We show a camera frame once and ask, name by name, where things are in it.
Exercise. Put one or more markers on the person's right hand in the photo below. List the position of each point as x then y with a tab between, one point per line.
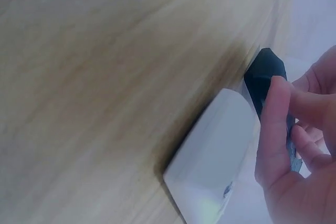
302	195

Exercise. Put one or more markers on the person's right fingers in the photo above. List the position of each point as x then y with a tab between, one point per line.
274	134

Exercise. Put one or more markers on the black elongated object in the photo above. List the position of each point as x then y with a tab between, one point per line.
263	70

